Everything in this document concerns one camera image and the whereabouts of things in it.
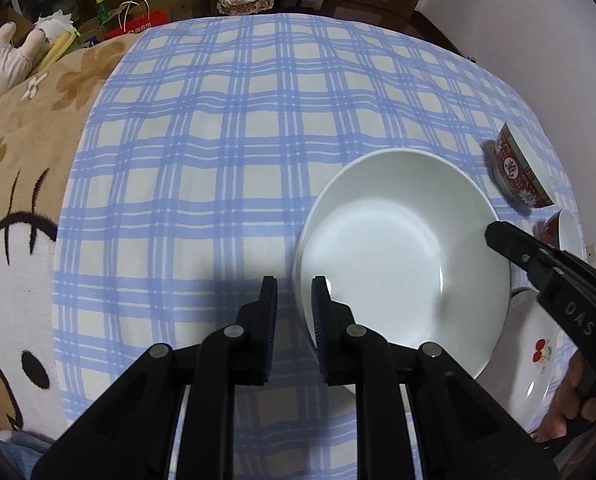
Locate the large white bowl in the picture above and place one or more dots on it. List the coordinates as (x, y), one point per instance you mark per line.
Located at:
(403, 260)

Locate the white-haired doll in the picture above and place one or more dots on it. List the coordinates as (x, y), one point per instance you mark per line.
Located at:
(55, 22)

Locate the large white cherry plate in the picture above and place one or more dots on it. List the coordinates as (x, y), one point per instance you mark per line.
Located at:
(523, 375)

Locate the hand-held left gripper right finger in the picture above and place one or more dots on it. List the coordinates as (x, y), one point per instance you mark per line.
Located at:
(320, 325)

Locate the tan cartoon blanket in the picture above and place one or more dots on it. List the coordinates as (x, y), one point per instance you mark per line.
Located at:
(17, 210)

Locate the red patterned bowl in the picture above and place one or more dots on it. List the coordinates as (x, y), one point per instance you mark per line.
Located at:
(570, 232)
(515, 170)

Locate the wicker basket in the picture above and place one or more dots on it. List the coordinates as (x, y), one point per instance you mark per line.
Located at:
(248, 5)

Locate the pink white plush toy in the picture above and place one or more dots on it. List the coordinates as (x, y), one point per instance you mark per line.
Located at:
(7, 65)

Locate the blue towel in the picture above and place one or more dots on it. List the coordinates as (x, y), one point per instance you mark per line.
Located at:
(22, 445)

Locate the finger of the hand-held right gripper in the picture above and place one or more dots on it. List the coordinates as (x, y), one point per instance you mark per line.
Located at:
(513, 242)

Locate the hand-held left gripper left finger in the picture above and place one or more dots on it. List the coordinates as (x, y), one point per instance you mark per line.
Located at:
(270, 320)

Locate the open cardboard box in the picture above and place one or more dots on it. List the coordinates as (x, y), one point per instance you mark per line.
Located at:
(20, 17)

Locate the green bottle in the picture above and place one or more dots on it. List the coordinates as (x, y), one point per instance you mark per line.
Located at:
(102, 10)

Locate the red paper bag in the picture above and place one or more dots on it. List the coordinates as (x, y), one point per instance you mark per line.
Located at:
(137, 27)

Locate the yellow fabric item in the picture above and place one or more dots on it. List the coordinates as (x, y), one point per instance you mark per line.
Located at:
(55, 50)

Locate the blue plaid bed sheet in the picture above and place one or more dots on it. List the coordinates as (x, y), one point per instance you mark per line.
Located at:
(202, 160)

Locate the person's right hand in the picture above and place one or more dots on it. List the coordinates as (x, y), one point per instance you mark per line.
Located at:
(565, 395)

